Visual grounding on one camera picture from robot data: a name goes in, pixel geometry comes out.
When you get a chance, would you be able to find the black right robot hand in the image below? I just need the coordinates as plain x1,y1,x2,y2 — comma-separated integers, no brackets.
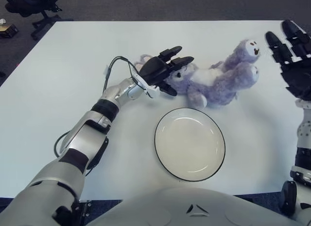
264,19,311,101

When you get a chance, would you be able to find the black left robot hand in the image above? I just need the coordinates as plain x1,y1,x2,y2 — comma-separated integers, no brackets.
138,45,195,97

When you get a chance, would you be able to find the purple plush bunny doll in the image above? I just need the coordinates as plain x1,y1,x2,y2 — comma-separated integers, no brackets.
133,38,260,109

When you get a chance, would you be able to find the white plate with black rim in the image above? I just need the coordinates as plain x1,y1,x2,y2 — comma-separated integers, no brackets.
154,108,226,182

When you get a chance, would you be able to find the silver robot torso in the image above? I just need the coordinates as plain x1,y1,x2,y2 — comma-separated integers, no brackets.
85,187,302,226

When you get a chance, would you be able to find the black office chair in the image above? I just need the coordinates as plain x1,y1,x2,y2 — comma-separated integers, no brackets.
4,0,73,41

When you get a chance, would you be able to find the brown cardboard box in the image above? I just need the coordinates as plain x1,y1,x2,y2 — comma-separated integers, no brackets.
0,18,19,38

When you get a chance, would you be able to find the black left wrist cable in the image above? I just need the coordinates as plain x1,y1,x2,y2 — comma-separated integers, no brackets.
104,55,142,91

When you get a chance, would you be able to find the black left elbow cable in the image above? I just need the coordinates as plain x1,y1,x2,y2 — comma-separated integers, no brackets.
53,130,73,160

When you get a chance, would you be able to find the black bracket under table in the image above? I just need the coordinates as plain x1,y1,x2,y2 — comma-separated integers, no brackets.
80,199,92,221

